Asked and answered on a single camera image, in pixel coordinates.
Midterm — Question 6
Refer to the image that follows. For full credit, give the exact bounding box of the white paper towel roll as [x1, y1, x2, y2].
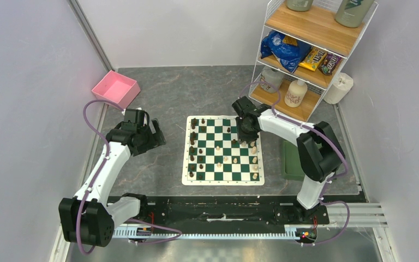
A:
[324, 73, 354, 105]

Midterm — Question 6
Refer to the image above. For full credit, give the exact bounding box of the purple cable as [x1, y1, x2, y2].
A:
[75, 100, 183, 258]
[238, 81, 351, 247]

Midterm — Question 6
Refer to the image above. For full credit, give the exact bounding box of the blue snack bag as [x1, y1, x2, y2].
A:
[260, 30, 312, 73]

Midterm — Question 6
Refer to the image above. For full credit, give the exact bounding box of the green bottle top right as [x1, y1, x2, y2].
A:
[334, 0, 375, 28]

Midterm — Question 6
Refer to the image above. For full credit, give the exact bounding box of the cream soap bottle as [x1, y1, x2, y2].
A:
[284, 79, 308, 108]

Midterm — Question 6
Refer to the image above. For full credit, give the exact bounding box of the yellow candy bag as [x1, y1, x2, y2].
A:
[298, 47, 328, 72]

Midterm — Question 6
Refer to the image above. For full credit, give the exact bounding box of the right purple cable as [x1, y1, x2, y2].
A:
[238, 81, 351, 247]

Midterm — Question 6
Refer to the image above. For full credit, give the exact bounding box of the green bottle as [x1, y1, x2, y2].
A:
[334, 0, 375, 28]
[286, 0, 313, 12]

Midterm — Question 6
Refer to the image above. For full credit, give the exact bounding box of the grey jar with lettering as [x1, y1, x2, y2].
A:
[260, 66, 284, 93]

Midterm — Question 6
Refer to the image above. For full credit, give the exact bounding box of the white wire wooden shelf rack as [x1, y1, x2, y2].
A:
[250, 1, 378, 121]

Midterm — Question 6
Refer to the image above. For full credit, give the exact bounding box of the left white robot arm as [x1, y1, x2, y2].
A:
[58, 108, 166, 247]

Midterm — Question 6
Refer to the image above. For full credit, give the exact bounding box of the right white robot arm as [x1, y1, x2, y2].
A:
[232, 96, 347, 223]

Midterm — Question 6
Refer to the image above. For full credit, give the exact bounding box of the dark chess rook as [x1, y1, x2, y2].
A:
[191, 118, 198, 128]

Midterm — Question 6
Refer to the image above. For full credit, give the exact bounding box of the green white chess mat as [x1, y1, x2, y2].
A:
[181, 115, 265, 186]

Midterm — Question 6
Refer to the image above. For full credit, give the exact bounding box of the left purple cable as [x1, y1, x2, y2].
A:
[75, 100, 183, 258]

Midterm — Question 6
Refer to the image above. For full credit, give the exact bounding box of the brown candy bag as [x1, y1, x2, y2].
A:
[319, 53, 343, 75]

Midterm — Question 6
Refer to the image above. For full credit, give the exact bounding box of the green plastic tray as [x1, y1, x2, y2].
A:
[282, 140, 305, 181]

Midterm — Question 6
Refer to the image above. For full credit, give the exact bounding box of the pink plastic bin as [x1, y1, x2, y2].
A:
[91, 70, 141, 109]

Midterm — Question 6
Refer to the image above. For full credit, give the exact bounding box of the green bottle top left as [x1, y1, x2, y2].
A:
[286, 0, 313, 12]

